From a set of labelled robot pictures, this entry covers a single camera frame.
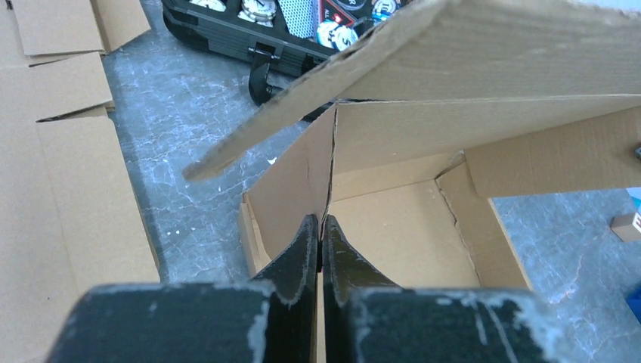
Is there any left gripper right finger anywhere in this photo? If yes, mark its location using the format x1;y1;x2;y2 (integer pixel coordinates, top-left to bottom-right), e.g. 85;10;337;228
322;216;566;362

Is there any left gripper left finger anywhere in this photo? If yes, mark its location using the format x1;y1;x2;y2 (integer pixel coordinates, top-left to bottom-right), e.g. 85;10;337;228
46;215;318;362

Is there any brown cardboard box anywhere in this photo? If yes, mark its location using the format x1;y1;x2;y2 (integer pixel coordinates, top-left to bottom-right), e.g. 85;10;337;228
183;1;640;362

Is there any flat cardboard sheet stack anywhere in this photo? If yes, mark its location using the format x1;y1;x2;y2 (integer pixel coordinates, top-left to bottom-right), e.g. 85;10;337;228
1;1;159;362

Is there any blue white green block stack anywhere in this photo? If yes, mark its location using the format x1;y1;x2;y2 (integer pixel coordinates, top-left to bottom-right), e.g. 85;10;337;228
626;287;641;323

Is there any wooden letter cube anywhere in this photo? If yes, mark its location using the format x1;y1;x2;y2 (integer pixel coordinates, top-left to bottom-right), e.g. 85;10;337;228
610;213;640;243

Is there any black poker chip case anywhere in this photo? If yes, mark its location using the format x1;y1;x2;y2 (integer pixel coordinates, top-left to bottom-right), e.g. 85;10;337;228
162;1;408;105

